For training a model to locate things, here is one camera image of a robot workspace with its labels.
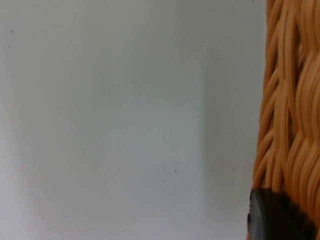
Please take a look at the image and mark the brown wicker basket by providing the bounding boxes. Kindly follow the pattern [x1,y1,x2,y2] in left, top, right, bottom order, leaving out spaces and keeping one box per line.
[251,0,320,240]

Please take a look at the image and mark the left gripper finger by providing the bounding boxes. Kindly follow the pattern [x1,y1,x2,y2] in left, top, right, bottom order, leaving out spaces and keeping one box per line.
[246,188,320,240]

